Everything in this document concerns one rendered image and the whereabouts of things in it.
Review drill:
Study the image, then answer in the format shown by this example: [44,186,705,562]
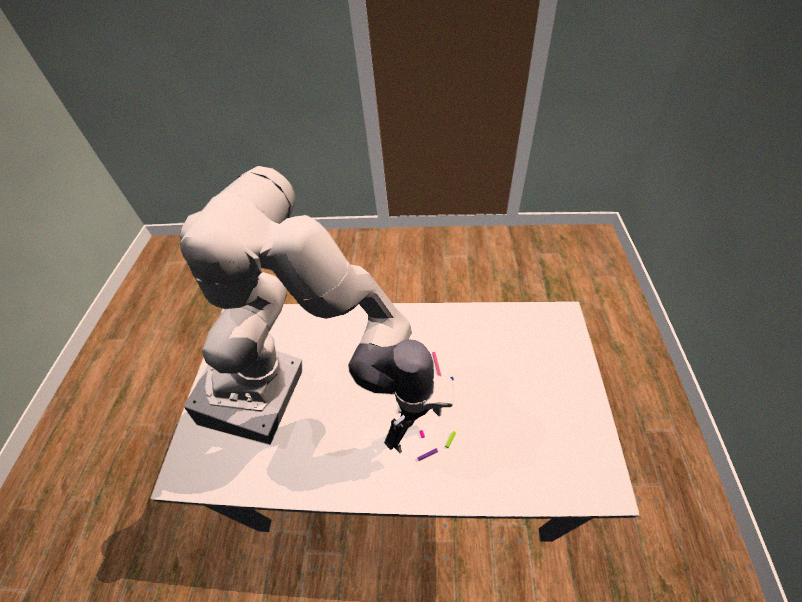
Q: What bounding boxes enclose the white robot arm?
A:
[180,166,454,413]

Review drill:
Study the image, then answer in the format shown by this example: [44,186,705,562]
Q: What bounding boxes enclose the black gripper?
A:
[384,407,442,454]

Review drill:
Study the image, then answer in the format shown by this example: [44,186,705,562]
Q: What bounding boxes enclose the purple rod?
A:
[417,448,438,461]

